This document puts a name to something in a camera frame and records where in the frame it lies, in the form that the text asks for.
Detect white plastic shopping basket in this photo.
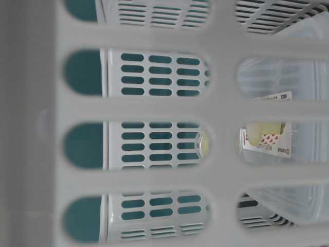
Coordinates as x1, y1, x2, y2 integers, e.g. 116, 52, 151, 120
1, 1, 328, 246

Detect clear plastic food container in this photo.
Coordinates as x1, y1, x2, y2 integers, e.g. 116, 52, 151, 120
236, 12, 329, 232

